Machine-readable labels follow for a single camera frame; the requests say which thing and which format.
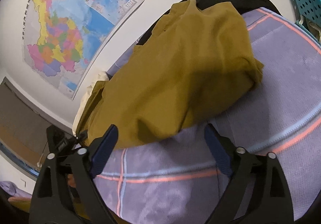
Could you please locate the mustard yellow jacket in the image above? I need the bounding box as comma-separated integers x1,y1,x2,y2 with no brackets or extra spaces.
76,0,263,149

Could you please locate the grey wooden door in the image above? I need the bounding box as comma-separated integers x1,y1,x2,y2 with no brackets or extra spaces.
1,77,72,178

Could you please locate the cream white cloth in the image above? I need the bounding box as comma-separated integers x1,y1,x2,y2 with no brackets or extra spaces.
72,71,109,136

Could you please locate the purple plaid bed sheet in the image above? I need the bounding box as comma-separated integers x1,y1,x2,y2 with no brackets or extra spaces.
94,7,320,223

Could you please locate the black garment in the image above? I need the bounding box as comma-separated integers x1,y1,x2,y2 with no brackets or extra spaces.
165,0,280,15

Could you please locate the colourful wall map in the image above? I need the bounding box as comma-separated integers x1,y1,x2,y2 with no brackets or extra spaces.
22,0,144,99

